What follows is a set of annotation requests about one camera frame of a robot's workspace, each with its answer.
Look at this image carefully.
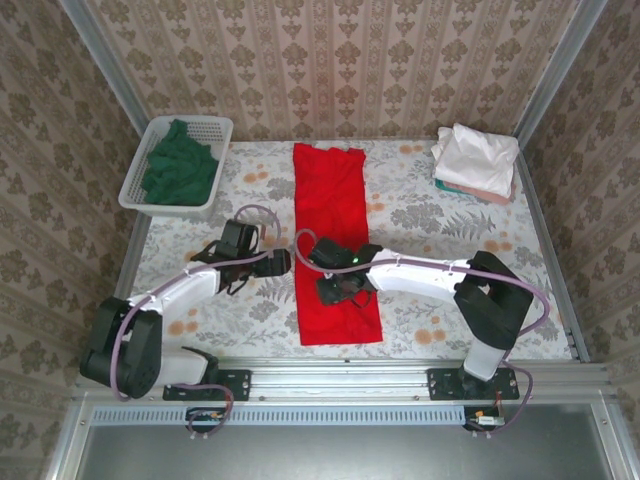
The aluminium frame post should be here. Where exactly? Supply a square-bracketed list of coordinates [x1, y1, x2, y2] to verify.
[514, 0, 609, 146]
[57, 0, 151, 144]

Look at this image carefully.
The grey slotted cable duct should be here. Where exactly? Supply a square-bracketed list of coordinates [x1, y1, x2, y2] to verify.
[92, 404, 466, 426]

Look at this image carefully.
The red bear print t-shirt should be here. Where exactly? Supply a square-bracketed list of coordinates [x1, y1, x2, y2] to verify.
[292, 142, 385, 347]

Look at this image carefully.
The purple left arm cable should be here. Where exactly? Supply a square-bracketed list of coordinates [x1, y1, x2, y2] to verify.
[110, 204, 281, 441]

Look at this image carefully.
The small connector board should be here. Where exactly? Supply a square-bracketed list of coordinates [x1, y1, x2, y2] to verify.
[187, 407, 224, 434]
[464, 407, 506, 432]

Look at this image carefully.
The folded pink t-shirt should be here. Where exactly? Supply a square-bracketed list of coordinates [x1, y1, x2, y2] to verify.
[444, 177, 516, 206]

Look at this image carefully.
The white plastic laundry basket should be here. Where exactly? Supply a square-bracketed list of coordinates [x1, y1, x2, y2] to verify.
[117, 115, 235, 220]

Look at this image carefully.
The aluminium frame cross rail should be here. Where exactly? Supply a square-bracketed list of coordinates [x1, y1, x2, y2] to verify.
[74, 357, 616, 401]

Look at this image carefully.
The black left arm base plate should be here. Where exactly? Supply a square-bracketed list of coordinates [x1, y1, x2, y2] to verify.
[163, 368, 251, 401]

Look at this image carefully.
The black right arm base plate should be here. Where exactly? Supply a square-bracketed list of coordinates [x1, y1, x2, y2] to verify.
[427, 367, 520, 401]

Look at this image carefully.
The floral print tablecloth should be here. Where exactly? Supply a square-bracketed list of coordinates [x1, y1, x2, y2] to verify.
[114, 139, 574, 359]

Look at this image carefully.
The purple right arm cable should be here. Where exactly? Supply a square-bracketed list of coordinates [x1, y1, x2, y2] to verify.
[293, 228, 551, 436]

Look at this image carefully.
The crumpled green t-shirt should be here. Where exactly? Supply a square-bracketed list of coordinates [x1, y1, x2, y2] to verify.
[142, 118, 221, 206]

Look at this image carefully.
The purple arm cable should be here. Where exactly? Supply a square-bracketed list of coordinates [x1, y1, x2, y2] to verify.
[110, 204, 281, 441]
[293, 228, 551, 436]

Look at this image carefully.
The stack of folded clothes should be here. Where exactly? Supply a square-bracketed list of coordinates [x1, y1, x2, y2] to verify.
[430, 122, 521, 199]

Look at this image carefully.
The grey metal panel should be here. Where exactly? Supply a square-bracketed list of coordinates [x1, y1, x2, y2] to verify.
[77, 424, 614, 480]

